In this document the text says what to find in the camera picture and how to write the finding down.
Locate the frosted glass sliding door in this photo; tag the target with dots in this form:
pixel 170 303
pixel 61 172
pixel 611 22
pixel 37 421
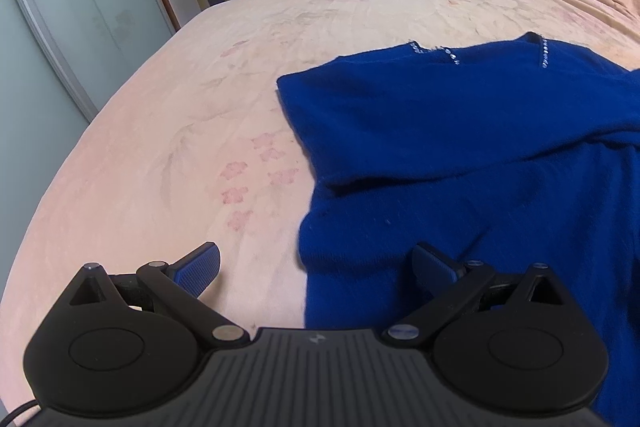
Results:
pixel 75 7

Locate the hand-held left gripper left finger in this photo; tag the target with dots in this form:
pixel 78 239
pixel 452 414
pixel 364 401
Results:
pixel 197 268

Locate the pink floral bed sheet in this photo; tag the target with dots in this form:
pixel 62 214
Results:
pixel 200 82

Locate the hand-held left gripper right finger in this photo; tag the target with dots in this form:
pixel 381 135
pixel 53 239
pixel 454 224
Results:
pixel 431 265

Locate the blue knit sweater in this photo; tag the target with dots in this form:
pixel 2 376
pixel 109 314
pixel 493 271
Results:
pixel 450 132

